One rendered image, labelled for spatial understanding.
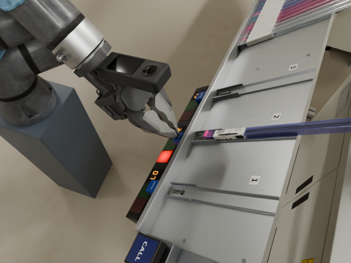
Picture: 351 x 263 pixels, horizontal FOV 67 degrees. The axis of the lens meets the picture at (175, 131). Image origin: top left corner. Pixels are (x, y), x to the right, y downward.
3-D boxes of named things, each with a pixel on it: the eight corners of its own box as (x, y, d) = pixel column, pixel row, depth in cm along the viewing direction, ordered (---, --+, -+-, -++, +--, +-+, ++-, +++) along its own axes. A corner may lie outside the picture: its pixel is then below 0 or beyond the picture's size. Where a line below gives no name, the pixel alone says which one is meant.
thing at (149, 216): (163, 247, 45) (132, 228, 41) (269, 15, 74) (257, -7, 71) (167, 249, 44) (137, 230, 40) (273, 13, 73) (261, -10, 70)
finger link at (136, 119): (159, 119, 50) (127, 87, 46) (165, 118, 49) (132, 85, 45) (148, 139, 48) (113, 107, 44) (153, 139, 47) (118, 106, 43)
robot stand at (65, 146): (58, 186, 120) (-19, 120, 72) (78, 151, 128) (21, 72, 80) (94, 199, 117) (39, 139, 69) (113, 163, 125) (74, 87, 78)
